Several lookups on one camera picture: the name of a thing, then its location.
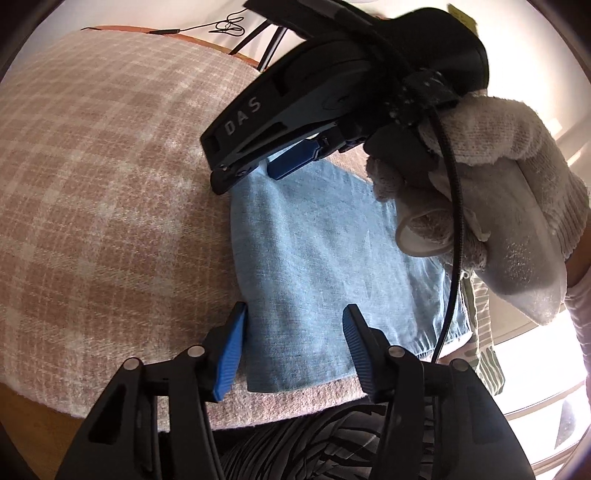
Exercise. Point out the person's right hand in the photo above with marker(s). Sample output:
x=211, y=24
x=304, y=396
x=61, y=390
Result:
x=508, y=147

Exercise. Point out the person's right forearm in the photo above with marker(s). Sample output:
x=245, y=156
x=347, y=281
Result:
x=583, y=314

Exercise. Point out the green striped white cloth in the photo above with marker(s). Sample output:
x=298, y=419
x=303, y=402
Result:
x=485, y=332

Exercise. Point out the light blue pants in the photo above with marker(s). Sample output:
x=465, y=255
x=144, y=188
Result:
x=314, y=258

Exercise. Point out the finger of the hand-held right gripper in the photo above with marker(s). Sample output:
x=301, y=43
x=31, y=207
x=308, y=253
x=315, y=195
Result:
x=291, y=161
x=240, y=124

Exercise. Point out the beige plaid blanket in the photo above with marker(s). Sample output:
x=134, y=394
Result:
x=101, y=184

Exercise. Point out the yellow paper tag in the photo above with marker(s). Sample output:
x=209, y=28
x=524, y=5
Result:
x=464, y=14

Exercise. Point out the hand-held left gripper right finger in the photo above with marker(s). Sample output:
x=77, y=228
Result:
x=358, y=350

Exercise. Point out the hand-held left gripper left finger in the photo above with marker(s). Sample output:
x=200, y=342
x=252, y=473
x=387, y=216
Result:
x=228, y=350

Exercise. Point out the black metal stand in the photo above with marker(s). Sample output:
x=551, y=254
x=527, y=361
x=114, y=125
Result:
x=275, y=41

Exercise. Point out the person's zebra patterned clothing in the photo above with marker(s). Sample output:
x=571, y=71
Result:
x=300, y=443

